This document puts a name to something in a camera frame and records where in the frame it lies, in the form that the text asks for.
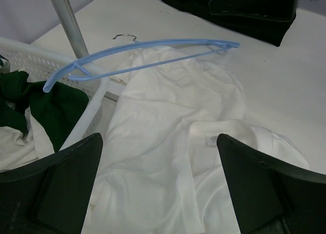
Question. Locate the light blue hanger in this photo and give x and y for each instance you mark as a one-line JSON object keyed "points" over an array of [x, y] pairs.
{"points": [[147, 54]]}

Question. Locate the green and white t shirt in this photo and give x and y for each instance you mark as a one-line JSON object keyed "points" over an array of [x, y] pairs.
{"points": [[35, 124]]}

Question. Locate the metal clothes rack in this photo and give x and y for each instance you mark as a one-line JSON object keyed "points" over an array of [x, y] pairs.
{"points": [[69, 23]]}

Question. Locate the white printed t shirt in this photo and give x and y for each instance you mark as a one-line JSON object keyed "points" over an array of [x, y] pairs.
{"points": [[160, 169]]}

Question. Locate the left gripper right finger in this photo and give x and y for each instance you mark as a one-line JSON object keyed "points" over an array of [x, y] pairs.
{"points": [[270, 195]]}

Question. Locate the black t shirt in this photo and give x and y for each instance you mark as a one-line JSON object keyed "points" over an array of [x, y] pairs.
{"points": [[264, 20]]}

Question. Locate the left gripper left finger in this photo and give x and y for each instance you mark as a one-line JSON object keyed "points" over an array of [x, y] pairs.
{"points": [[51, 195]]}

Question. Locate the white plastic basket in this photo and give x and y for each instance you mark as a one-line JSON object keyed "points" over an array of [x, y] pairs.
{"points": [[44, 64]]}

